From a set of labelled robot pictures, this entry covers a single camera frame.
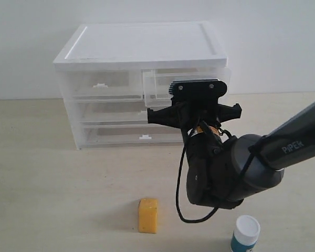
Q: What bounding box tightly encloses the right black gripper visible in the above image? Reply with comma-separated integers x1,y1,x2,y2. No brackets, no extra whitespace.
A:
147,96,242,130

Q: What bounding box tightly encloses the yellow sponge block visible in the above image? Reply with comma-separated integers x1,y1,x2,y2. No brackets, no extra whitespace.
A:
138,198,158,234

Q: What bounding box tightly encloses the teal bottle white cap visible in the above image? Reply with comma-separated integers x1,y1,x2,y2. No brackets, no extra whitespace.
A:
230,215,260,252

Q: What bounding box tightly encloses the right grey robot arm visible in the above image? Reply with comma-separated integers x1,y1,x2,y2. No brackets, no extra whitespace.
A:
148,98,315,209

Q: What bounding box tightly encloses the bottom wide clear drawer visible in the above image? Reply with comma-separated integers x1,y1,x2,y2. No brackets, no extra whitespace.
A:
78,124,182,148

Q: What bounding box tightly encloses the wide clear drawer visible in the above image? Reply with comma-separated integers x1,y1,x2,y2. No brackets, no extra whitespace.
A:
73,98,184,124
78,124,182,148

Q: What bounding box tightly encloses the white plastic drawer cabinet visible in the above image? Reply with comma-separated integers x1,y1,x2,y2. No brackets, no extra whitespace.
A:
53,21,228,150

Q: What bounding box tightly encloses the middle wide clear drawer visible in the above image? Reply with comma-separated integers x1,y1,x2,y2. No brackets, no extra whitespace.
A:
73,98,184,124

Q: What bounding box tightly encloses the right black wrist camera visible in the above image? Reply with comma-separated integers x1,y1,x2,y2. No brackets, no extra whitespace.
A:
169,79,227,101

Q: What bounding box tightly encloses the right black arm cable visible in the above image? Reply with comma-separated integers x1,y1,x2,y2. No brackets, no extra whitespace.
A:
175,125,269,224

